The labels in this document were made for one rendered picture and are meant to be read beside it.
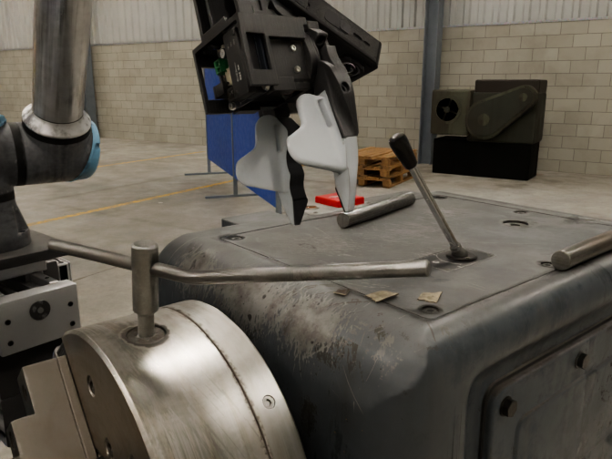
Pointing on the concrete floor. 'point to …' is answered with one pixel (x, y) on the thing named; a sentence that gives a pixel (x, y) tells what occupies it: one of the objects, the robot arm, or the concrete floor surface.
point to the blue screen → (230, 144)
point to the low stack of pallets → (380, 167)
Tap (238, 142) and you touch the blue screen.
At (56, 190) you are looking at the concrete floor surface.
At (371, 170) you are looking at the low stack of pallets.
